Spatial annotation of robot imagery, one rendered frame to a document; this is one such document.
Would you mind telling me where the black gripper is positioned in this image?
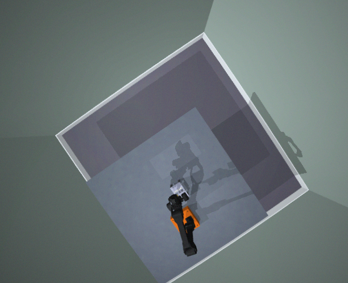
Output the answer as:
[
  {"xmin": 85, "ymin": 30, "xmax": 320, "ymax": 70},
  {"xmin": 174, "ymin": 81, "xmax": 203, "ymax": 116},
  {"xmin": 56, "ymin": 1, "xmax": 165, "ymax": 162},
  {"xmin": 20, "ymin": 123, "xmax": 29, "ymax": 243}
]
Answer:
[{"xmin": 167, "ymin": 192, "xmax": 189, "ymax": 211}]

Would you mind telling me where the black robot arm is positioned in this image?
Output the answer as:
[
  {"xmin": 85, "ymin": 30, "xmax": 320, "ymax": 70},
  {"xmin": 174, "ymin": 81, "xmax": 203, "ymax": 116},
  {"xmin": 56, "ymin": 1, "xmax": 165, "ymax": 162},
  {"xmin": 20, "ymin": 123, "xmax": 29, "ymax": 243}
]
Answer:
[{"xmin": 168, "ymin": 194, "xmax": 197, "ymax": 257}]

